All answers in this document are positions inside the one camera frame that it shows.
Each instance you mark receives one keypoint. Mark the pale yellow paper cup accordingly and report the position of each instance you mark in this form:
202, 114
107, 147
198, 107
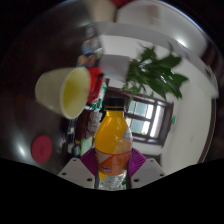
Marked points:
65, 91

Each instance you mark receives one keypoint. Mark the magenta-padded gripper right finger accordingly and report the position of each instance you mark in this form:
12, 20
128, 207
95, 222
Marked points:
146, 171

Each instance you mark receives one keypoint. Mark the orange drink bottle black cap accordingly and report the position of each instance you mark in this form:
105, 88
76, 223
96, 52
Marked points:
113, 140

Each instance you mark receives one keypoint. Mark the green leafy potted plant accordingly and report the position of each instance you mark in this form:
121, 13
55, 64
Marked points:
155, 75

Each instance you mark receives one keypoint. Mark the red bag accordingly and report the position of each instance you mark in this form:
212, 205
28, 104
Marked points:
95, 85

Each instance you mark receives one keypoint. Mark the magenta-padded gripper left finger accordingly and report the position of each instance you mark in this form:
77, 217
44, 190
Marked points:
78, 170

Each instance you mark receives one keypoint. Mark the flat round red coaster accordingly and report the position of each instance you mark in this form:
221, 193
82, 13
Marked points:
41, 149

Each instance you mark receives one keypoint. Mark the dark wooden framed window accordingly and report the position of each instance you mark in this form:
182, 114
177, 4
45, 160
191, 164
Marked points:
145, 118

